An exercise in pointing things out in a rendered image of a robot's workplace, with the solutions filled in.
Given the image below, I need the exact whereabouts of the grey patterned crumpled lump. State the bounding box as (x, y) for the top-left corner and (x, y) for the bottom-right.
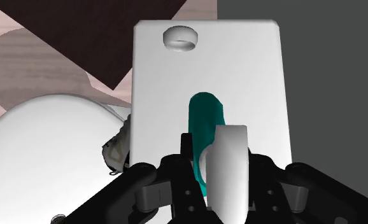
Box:
(102, 114), (132, 176)

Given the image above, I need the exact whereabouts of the white round plate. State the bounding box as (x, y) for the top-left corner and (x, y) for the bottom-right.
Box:
(0, 94), (132, 224)

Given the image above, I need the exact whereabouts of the white cutting board with hole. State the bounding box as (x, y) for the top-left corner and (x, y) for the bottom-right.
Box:
(129, 19), (293, 224)

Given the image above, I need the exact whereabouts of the small grey patterned thing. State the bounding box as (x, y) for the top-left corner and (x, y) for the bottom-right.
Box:
(51, 213), (67, 224)

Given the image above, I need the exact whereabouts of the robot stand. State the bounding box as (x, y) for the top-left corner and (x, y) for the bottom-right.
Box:
(0, 0), (188, 92)

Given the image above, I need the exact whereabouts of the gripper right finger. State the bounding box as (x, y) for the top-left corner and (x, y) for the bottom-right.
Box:
(248, 148), (368, 224)

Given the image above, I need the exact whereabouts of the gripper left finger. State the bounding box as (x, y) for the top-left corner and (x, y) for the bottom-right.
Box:
(62, 132), (223, 224)

